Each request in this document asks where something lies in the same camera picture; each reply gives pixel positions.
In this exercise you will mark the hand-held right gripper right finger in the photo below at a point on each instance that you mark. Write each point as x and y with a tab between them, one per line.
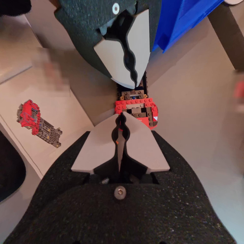
146	150

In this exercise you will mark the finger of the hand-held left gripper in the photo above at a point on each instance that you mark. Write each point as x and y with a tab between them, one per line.
140	42
112	61

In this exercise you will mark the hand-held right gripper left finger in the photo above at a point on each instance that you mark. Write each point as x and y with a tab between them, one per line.
95	148

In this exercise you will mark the small orange lego piece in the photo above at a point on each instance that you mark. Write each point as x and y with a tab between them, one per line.
117	142

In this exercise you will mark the blue plastic bin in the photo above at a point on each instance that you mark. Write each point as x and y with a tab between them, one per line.
179	19

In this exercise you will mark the red and black lego car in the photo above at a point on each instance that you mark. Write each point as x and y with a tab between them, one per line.
129	103

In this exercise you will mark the lego instruction booklet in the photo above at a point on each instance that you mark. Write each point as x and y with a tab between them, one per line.
68	114

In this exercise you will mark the black quilted pad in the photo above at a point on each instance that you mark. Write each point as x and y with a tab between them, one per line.
9	167

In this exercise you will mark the white round object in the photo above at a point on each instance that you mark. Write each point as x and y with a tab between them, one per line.
234	2

